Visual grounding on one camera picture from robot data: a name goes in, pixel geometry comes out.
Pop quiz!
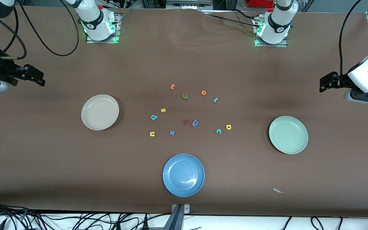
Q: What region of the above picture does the green round plate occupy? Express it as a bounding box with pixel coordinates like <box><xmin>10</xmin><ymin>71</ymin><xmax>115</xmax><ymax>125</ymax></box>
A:
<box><xmin>269</xmin><ymin>116</ymin><xmax>309</xmax><ymax>155</ymax></box>

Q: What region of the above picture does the beige round plate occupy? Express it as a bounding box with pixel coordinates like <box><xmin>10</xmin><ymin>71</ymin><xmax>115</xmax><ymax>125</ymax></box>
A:
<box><xmin>81</xmin><ymin>94</ymin><xmax>120</xmax><ymax>131</ymax></box>

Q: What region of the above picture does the red box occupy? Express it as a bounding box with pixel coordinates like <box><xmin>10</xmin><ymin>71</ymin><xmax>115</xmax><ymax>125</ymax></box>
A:
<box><xmin>247</xmin><ymin>0</ymin><xmax>274</xmax><ymax>8</ymax></box>

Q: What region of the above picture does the brown table cover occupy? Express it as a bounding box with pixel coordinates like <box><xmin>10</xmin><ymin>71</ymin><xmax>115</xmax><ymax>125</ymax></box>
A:
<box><xmin>0</xmin><ymin>6</ymin><xmax>368</xmax><ymax>218</ymax></box>

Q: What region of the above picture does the blue round plate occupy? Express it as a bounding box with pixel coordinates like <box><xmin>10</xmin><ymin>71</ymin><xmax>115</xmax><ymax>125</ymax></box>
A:
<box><xmin>163</xmin><ymin>154</ymin><xmax>205</xmax><ymax>197</ymax></box>

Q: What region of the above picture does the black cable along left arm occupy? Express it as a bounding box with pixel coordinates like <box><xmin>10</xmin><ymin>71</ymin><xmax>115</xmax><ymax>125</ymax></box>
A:
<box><xmin>339</xmin><ymin>0</ymin><xmax>363</xmax><ymax>80</ymax></box>

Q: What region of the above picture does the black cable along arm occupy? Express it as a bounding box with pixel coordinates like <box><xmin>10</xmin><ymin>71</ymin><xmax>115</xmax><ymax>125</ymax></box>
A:
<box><xmin>339</xmin><ymin>0</ymin><xmax>363</xmax><ymax>80</ymax></box>
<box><xmin>0</xmin><ymin>0</ymin><xmax>80</xmax><ymax>60</ymax></box>

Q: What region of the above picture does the black cable along right arm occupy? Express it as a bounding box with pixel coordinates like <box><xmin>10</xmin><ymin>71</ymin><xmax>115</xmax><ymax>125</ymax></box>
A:
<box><xmin>0</xmin><ymin>0</ymin><xmax>80</xmax><ymax>60</ymax></box>

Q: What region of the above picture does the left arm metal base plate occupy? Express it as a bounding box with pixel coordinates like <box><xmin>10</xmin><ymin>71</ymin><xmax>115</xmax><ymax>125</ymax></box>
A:
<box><xmin>254</xmin><ymin>17</ymin><xmax>288</xmax><ymax>48</ymax></box>

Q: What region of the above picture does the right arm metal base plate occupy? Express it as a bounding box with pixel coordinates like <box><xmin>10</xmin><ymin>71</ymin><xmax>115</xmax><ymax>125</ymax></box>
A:
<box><xmin>86</xmin><ymin>13</ymin><xmax>121</xmax><ymax>44</ymax></box>

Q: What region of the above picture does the black cable on table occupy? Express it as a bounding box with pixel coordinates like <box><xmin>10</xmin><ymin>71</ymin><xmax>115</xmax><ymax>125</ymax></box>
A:
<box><xmin>208</xmin><ymin>14</ymin><xmax>263</xmax><ymax>29</ymax></box>
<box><xmin>229</xmin><ymin>9</ymin><xmax>264</xmax><ymax>20</ymax></box>

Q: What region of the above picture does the aluminium frame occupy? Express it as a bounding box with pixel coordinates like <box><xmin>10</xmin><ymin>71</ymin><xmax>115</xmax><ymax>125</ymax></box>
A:
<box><xmin>166</xmin><ymin>0</ymin><xmax>214</xmax><ymax>11</ymax></box>

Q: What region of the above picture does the aluminium table edge bracket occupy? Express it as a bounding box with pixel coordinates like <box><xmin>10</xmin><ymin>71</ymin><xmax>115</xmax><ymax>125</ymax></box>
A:
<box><xmin>163</xmin><ymin>203</ymin><xmax>191</xmax><ymax>230</ymax></box>

